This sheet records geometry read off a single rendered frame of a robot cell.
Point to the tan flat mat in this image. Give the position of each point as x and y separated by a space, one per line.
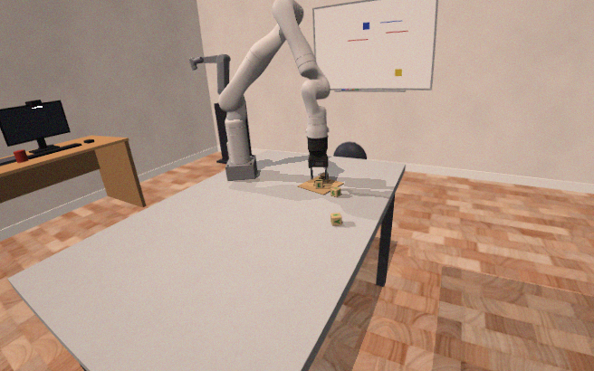
310 185

